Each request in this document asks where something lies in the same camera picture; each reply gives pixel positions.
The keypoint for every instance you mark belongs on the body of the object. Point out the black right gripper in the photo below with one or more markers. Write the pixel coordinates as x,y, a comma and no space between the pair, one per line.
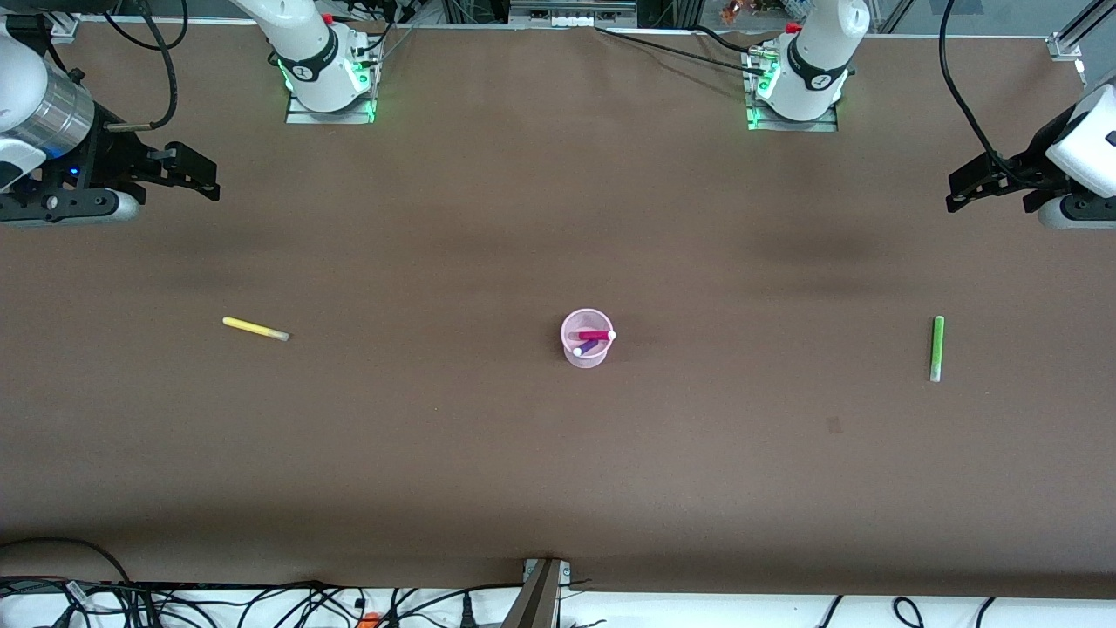
112,162

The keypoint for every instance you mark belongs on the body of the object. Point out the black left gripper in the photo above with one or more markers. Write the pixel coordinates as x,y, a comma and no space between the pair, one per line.
1017,172

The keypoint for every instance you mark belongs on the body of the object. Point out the pink pen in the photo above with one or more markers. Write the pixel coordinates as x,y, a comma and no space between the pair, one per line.
593,335

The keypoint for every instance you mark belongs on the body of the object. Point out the purple pen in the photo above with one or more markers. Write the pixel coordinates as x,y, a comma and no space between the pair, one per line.
588,347

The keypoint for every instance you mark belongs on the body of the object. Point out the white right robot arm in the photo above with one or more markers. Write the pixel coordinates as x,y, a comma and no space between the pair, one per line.
26,87

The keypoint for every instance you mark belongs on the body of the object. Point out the pink pen holder cup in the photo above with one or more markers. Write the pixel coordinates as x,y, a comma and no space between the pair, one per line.
575,321

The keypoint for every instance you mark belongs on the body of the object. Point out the yellow pen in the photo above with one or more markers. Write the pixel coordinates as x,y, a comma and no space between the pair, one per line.
253,328

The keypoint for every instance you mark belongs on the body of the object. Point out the green pen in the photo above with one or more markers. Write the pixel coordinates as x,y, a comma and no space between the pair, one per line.
937,347

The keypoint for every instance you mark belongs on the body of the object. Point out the aluminium frame rail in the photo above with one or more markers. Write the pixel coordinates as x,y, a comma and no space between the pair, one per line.
1077,44

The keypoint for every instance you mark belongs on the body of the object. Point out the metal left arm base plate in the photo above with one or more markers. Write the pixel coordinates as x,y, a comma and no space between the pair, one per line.
789,125

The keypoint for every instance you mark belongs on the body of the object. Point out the grey metal camera mount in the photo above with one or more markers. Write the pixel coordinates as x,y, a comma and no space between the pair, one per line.
539,597

